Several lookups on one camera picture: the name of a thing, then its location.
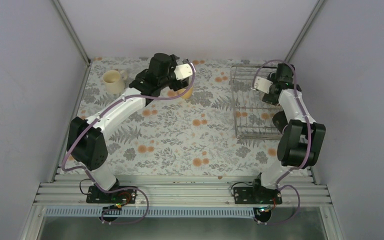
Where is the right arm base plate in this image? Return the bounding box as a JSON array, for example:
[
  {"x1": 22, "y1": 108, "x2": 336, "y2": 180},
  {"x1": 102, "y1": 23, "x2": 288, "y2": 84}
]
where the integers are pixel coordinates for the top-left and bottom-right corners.
[{"x1": 233, "y1": 186, "x2": 283, "y2": 205}]

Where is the aluminium mounting rail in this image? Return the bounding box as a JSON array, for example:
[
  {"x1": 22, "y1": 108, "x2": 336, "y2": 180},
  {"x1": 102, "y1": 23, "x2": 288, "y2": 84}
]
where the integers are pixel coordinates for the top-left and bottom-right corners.
[{"x1": 33, "y1": 182, "x2": 333, "y2": 207}]

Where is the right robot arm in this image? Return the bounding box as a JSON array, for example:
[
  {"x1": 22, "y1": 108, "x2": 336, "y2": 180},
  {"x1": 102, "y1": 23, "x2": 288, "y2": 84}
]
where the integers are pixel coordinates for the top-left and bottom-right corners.
[{"x1": 250, "y1": 62, "x2": 326, "y2": 204}]

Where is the yellow mug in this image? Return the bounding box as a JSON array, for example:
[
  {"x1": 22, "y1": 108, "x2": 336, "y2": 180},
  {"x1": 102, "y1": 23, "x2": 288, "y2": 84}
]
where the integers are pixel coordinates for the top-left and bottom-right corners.
[{"x1": 177, "y1": 87, "x2": 194, "y2": 100}]

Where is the cream ribbed mug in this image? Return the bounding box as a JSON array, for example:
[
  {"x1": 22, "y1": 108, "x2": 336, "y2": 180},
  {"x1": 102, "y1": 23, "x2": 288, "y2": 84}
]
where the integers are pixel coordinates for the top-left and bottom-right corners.
[{"x1": 102, "y1": 70, "x2": 129, "y2": 95}]

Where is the wire dish rack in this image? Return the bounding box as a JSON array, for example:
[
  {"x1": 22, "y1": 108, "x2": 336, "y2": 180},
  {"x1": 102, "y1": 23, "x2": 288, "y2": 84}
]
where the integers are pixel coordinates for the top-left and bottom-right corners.
[{"x1": 230, "y1": 64, "x2": 282, "y2": 140}]

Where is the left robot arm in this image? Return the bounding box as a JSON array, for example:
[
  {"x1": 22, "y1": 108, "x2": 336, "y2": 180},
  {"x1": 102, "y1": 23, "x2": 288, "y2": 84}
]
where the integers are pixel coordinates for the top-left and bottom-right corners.
[{"x1": 60, "y1": 53, "x2": 196, "y2": 203}]

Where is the white slotted cable duct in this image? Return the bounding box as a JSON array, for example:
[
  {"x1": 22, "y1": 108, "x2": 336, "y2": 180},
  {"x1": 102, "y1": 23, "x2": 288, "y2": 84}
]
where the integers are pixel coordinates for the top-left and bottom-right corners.
[{"x1": 43, "y1": 206, "x2": 255, "y2": 219}]

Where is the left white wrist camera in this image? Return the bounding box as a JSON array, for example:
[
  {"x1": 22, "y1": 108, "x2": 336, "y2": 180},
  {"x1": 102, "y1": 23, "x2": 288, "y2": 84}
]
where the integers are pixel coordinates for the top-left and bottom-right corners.
[{"x1": 174, "y1": 58, "x2": 195, "y2": 80}]

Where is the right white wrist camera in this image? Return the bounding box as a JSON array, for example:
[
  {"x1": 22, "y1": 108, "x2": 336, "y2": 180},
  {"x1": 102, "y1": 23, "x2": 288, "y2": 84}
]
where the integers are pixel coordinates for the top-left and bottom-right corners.
[{"x1": 252, "y1": 76, "x2": 273, "y2": 94}]

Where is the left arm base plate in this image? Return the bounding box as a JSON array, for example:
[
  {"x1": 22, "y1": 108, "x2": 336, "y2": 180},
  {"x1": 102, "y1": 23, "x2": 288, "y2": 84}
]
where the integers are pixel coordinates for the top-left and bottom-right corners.
[{"x1": 85, "y1": 186, "x2": 137, "y2": 205}]

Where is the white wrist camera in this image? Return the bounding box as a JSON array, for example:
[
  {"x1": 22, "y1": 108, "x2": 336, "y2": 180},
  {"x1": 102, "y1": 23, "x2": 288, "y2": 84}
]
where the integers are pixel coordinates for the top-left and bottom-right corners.
[
  {"x1": 252, "y1": 76, "x2": 273, "y2": 94},
  {"x1": 174, "y1": 58, "x2": 195, "y2": 80}
]

